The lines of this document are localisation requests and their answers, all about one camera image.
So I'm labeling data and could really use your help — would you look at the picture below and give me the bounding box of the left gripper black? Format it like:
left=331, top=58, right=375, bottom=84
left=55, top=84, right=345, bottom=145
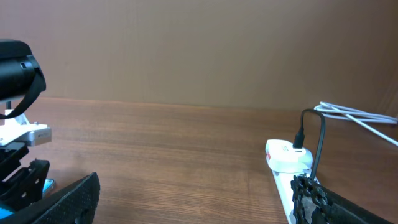
left=1, top=142, right=50, bottom=211

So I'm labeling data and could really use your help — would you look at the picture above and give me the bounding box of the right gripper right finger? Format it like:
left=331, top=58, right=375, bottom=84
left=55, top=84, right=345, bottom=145
left=290, top=175, right=391, bottom=224

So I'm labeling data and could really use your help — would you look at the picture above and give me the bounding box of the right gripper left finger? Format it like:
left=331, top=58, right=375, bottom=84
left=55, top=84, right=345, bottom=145
left=1, top=172, right=100, bottom=224

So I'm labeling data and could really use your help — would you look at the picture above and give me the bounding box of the black USB charging cable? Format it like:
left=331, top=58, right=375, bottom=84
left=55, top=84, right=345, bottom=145
left=292, top=108, right=326, bottom=181

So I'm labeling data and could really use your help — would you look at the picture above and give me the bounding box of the teal Galaxy smartphone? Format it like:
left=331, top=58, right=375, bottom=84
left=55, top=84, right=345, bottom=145
left=0, top=179, right=55, bottom=219

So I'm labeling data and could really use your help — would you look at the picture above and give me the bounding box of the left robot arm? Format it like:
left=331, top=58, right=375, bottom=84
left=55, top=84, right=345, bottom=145
left=1, top=39, right=52, bottom=218

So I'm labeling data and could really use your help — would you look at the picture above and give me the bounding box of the white USB charger adapter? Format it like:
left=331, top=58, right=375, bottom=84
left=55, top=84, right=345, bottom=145
left=265, top=139, right=313, bottom=173

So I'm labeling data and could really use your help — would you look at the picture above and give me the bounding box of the white power strip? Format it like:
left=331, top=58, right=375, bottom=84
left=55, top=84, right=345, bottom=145
left=272, top=169, right=312, bottom=224

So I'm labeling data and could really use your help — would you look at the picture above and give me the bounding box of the white power strip cord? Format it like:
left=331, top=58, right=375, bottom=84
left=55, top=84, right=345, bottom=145
left=313, top=101, right=398, bottom=147

